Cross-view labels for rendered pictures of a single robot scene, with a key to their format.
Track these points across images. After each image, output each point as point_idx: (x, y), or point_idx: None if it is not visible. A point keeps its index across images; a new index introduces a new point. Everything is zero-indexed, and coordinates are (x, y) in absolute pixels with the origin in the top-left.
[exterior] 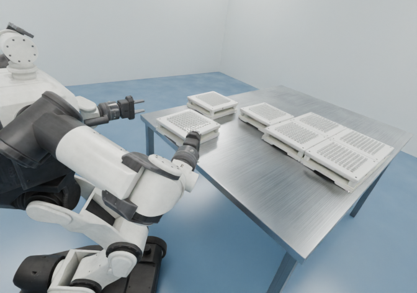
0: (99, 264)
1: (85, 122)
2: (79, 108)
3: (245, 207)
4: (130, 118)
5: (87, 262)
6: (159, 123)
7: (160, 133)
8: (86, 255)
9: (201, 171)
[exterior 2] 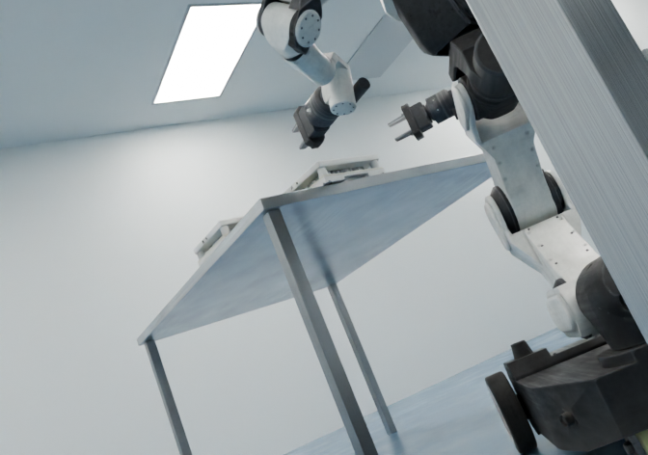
0: (571, 235)
1: (365, 79)
2: (344, 63)
3: (476, 154)
4: (324, 136)
5: (573, 269)
6: (328, 164)
7: (337, 179)
8: (561, 282)
9: (424, 169)
